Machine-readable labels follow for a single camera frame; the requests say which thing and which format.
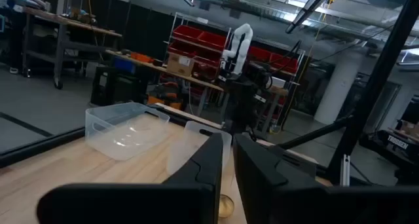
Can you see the metal shelf rack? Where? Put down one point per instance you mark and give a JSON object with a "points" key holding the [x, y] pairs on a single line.
{"points": [[229, 37]]}

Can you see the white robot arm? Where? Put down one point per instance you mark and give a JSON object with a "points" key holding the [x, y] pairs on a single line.
{"points": [[240, 44]]}

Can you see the orange tray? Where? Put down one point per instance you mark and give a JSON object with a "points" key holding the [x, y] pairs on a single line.
{"points": [[141, 57]]}

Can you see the silver aluminium bracket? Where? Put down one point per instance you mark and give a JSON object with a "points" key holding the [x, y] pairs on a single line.
{"points": [[345, 171]]}

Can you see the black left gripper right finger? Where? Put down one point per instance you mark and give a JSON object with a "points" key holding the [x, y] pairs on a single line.
{"points": [[278, 197]]}

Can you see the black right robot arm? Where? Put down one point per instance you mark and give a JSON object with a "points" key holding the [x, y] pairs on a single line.
{"points": [[258, 73]]}

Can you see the wheeled wooden workbench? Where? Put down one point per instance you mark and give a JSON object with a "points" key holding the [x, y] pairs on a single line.
{"points": [[82, 25]]}

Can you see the black cabinet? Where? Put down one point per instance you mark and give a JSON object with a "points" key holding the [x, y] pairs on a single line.
{"points": [[111, 86]]}

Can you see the black Trossen labelled base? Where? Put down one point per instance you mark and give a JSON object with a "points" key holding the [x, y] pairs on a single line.
{"points": [[397, 142]]}

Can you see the red storage bin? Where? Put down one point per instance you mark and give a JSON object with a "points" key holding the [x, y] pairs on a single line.
{"points": [[186, 33], [259, 53], [284, 63], [212, 40]]}

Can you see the blue box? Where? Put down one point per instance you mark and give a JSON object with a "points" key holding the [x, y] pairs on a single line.
{"points": [[124, 65]]}

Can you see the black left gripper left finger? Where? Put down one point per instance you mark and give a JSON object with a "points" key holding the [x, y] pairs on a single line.
{"points": [[183, 197]]}

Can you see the white building column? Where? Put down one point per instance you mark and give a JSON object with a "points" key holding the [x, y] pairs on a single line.
{"points": [[338, 86]]}

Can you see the black aluminium rig frame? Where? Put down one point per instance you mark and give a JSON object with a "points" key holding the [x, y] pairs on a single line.
{"points": [[377, 86]]}

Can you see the cardboard box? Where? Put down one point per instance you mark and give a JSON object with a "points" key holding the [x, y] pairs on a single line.
{"points": [[179, 64]]}

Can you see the orange black tool bag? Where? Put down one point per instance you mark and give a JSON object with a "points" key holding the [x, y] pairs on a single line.
{"points": [[163, 94]]}

